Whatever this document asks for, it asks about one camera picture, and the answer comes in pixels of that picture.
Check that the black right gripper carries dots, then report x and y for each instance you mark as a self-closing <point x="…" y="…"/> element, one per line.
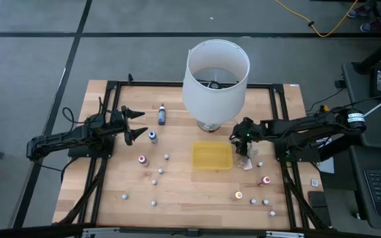
<point x="246" y="130"/>

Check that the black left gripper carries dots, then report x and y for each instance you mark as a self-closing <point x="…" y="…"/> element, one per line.
<point x="128" y="127"/>

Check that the small white-capped dropper bottle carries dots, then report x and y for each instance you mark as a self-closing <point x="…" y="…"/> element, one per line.
<point x="260" y="164"/>
<point x="153" y="203"/>
<point x="253" y="201"/>
<point x="124" y="196"/>
<point x="265" y="201"/>

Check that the dark purple food coloring bottle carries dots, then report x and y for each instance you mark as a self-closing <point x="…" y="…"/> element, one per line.
<point x="161" y="115"/>

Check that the orange tip food coloring bottle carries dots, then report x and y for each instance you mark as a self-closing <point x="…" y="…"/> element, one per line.
<point x="265" y="180"/>

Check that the yellow tip food coloring bottle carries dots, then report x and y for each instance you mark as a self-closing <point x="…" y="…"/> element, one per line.
<point x="238" y="195"/>

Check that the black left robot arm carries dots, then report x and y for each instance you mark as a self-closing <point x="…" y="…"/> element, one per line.
<point x="61" y="137"/>

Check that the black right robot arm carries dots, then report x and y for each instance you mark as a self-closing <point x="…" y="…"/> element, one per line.
<point x="309" y="129"/>

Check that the blue food coloring bottle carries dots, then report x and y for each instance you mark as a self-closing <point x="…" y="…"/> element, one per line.
<point x="152" y="136"/>

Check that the pink food coloring bottle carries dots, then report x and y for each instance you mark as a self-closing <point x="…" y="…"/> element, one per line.
<point x="142" y="160"/>

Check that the yellow translucent plastic bin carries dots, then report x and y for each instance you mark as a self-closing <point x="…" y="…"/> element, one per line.
<point x="212" y="155"/>

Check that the silver lamp with white shade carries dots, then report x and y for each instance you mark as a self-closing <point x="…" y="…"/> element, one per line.
<point x="215" y="99"/>

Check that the small white tag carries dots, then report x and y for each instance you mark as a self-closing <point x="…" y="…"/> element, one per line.
<point x="314" y="182"/>

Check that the black rectangular pad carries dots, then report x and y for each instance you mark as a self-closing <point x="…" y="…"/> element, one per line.
<point x="319" y="205"/>

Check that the grey side table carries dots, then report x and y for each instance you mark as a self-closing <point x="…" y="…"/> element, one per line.
<point x="359" y="86"/>

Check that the black stand leg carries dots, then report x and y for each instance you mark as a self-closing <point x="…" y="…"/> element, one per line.
<point x="375" y="53"/>

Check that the person's shoe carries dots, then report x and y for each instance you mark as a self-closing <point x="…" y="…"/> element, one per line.
<point x="372" y="25"/>
<point x="359" y="12"/>

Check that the silver front rail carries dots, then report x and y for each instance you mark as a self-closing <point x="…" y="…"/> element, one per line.
<point x="283" y="234"/>

